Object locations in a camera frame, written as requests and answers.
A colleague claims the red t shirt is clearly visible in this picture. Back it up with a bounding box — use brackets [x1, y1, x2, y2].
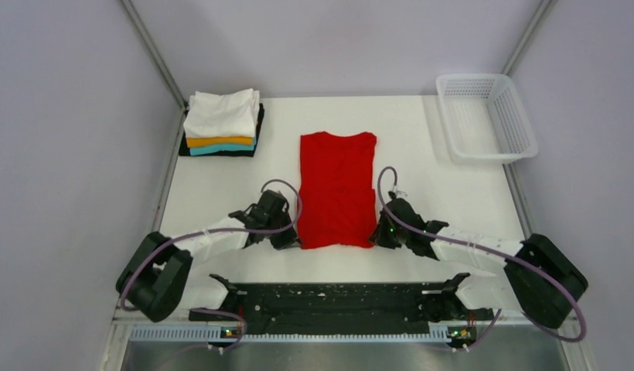
[297, 131, 377, 250]

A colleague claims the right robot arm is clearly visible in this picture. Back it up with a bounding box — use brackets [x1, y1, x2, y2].
[370, 197, 588, 329]

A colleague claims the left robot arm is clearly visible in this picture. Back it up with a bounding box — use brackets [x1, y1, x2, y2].
[116, 194, 298, 322]

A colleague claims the yellow folded t shirt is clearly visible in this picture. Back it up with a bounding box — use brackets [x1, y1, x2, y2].
[186, 136, 255, 148]

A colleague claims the teal folded t shirt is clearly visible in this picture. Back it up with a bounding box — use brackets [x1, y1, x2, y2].
[189, 145, 256, 157]

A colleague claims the white folded t shirt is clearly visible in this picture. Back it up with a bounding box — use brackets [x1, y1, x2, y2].
[183, 89, 260, 138]

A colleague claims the black folded t shirt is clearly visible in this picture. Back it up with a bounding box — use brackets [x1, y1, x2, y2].
[178, 103, 265, 158]

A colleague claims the white plastic basket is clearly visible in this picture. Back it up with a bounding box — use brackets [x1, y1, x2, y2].
[435, 73, 539, 165]

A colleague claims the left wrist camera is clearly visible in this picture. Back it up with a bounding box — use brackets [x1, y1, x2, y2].
[257, 189, 288, 218]

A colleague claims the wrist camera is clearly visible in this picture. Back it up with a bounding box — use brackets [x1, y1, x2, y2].
[387, 189, 410, 209]
[257, 189, 288, 218]

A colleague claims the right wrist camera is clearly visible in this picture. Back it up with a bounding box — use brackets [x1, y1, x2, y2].
[387, 189, 410, 209]

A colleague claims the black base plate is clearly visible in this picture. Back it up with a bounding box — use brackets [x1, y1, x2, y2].
[189, 274, 493, 335]

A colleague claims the aluminium frame rail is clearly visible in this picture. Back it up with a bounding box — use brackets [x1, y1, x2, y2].
[111, 289, 579, 344]

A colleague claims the left corner metal post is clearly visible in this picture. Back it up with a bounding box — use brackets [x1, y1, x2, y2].
[118, 0, 186, 110]

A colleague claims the corner metal post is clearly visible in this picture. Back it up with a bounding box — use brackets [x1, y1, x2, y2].
[501, 0, 557, 76]
[118, 0, 186, 110]

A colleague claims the right corner metal post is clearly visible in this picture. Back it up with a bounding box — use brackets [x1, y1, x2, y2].
[501, 0, 557, 76]

